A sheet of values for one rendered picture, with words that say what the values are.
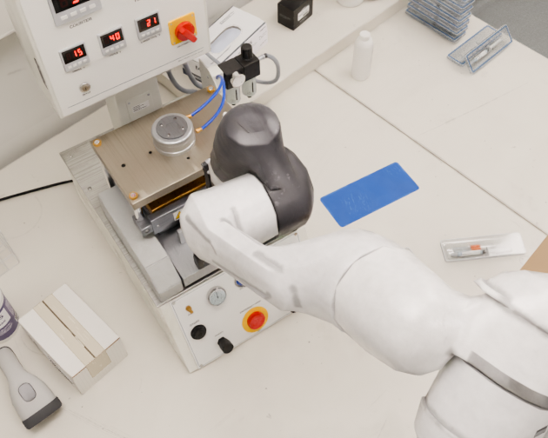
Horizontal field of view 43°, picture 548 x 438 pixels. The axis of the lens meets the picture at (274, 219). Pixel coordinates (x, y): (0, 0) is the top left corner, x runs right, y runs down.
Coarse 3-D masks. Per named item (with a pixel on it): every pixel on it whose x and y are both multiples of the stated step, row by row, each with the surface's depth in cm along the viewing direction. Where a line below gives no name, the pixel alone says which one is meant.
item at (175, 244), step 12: (180, 228) 133; (168, 240) 136; (180, 240) 134; (168, 252) 135; (180, 252) 135; (192, 252) 135; (180, 264) 133; (192, 264) 133; (204, 264) 133; (180, 276) 133; (192, 276) 133
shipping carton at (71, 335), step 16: (64, 288) 145; (48, 304) 143; (64, 304) 143; (80, 304) 143; (32, 320) 141; (48, 320) 141; (64, 320) 141; (80, 320) 141; (96, 320) 141; (32, 336) 139; (48, 336) 139; (64, 336) 139; (80, 336) 139; (96, 336) 139; (112, 336) 139; (48, 352) 137; (64, 352) 137; (80, 352) 137; (96, 352) 137; (112, 352) 140; (64, 368) 135; (80, 368) 135; (96, 368) 139; (80, 384) 138
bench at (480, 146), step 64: (384, 64) 195; (448, 64) 194; (512, 64) 194; (320, 128) 182; (384, 128) 181; (448, 128) 181; (512, 128) 181; (0, 192) 171; (64, 192) 171; (320, 192) 170; (448, 192) 169; (512, 192) 169; (64, 256) 160; (512, 256) 159; (128, 320) 151; (320, 320) 150; (0, 384) 143; (64, 384) 143; (128, 384) 143; (192, 384) 142; (256, 384) 142; (320, 384) 142; (384, 384) 142
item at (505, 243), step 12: (444, 240) 159; (456, 240) 159; (468, 240) 159; (480, 240) 159; (492, 240) 159; (504, 240) 159; (516, 240) 158; (444, 252) 157; (456, 252) 157; (468, 252) 157; (480, 252) 157; (492, 252) 157; (504, 252) 157; (516, 252) 157
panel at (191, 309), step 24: (288, 240) 142; (240, 288) 141; (192, 312) 135; (216, 312) 140; (240, 312) 143; (264, 312) 147; (288, 312) 150; (192, 336) 139; (216, 336) 143; (240, 336) 146
